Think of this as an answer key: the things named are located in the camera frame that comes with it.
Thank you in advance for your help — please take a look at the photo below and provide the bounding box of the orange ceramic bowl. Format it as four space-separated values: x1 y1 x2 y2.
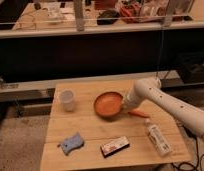
94 92 123 117

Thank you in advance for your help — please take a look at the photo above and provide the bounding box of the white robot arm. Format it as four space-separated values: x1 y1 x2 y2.
123 77 204 140

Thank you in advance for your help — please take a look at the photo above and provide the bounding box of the translucent plastic cup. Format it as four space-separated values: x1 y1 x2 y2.
58 90 75 111

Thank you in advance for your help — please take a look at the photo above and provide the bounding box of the orange carrot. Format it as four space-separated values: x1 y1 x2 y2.
128 109 150 118

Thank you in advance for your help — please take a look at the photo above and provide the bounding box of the black and white box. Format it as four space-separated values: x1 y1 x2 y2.
100 136 130 158

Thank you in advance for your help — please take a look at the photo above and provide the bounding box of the black bag on bench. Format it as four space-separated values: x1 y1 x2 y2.
97 10 119 25

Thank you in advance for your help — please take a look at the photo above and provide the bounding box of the red tool on bench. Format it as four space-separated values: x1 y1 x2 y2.
120 4 140 23

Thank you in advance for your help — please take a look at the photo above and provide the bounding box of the metal rail beam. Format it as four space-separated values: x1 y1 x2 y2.
0 72 155 102

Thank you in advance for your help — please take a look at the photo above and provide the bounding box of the grey metal post left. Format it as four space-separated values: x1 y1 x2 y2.
74 0 84 31

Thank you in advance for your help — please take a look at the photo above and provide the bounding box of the grey metal post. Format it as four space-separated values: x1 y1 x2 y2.
162 0 177 27
74 0 84 31

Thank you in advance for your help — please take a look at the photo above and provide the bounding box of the grey metal post right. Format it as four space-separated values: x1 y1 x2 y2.
162 0 177 27

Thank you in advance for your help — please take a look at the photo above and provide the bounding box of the black cable on floor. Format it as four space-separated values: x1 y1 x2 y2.
170 134 204 171

